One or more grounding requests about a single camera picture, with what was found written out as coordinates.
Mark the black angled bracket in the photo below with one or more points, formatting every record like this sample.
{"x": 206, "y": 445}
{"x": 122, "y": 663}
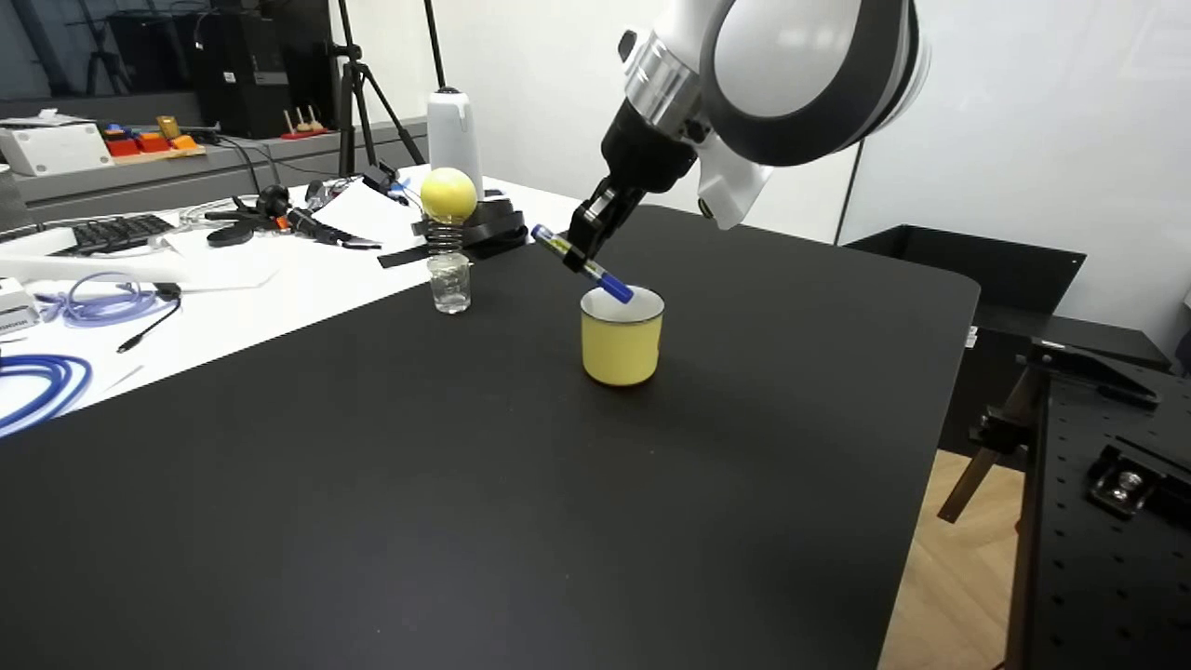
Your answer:
{"x": 1094, "y": 368}

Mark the blue capped marker pen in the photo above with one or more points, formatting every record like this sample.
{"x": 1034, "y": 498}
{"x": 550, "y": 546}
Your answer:
{"x": 608, "y": 286}

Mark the grey workbench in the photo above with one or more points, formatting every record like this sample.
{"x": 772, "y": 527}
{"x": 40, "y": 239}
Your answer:
{"x": 188, "y": 174}

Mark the brown support strut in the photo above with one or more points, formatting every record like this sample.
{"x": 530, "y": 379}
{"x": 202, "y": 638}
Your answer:
{"x": 993, "y": 448}

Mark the white paper sheet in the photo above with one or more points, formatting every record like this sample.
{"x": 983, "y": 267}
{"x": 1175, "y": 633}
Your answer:
{"x": 375, "y": 210}

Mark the black camera clamp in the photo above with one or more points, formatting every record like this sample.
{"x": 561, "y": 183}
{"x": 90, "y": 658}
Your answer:
{"x": 1136, "y": 477}

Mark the dark flat panel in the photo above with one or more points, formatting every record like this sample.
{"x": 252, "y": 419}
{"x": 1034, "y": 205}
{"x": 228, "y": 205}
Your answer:
{"x": 981, "y": 267}

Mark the metal coil spring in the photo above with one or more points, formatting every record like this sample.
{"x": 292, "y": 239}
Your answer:
{"x": 445, "y": 235}

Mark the black keyboard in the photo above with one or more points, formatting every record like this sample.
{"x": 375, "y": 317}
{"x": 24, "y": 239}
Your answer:
{"x": 117, "y": 231}

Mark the black hand tools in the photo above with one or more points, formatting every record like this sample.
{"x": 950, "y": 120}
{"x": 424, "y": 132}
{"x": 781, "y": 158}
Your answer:
{"x": 286, "y": 225}

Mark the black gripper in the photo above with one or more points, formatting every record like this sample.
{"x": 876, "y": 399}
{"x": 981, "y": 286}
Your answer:
{"x": 644, "y": 156}

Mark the white box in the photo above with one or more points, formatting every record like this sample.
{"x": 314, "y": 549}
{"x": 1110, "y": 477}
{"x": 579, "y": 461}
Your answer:
{"x": 51, "y": 151}

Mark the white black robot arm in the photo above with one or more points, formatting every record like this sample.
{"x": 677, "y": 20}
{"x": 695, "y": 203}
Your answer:
{"x": 793, "y": 60}

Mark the red orange small blocks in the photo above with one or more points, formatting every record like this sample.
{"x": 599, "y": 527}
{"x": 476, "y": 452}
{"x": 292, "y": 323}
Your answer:
{"x": 152, "y": 141}

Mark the yellow enamel cup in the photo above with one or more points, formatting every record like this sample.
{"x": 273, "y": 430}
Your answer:
{"x": 618, "y": 348}

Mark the yellow ball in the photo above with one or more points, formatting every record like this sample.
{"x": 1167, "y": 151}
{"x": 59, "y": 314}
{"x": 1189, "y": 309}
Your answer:
{"x": 448, "y": 196}

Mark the black equipment case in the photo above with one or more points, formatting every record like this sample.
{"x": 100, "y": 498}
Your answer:
{"x": 261, "y": 77}

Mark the black device base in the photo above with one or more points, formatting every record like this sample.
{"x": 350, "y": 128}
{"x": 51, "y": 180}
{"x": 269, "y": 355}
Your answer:
{"x": 504, "y": 225}

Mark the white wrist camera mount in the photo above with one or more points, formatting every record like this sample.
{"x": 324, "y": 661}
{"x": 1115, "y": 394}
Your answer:
{"x": 730, "y": 187}

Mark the clear glass jar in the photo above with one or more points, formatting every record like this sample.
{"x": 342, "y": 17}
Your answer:
{"x": 453, "y": 286}

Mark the black perforated breadboard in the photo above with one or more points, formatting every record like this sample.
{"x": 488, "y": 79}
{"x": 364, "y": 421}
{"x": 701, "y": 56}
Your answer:
{"x": 1103, "y": 581}

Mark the black tripod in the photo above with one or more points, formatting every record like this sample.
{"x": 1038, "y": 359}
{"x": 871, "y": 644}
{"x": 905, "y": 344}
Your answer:
{"x": 357, "y": 86}

